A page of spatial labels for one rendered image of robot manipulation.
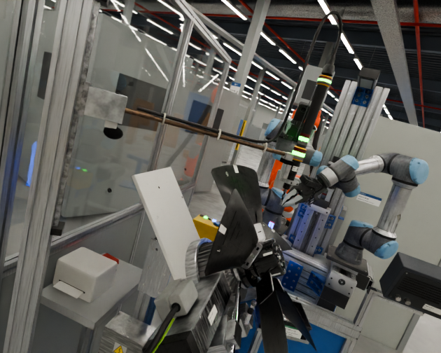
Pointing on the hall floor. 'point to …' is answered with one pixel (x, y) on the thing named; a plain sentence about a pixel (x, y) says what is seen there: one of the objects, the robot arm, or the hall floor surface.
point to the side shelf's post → (86, 340)
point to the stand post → (144, 308)
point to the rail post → (347, 347)
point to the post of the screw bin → (255, 342)
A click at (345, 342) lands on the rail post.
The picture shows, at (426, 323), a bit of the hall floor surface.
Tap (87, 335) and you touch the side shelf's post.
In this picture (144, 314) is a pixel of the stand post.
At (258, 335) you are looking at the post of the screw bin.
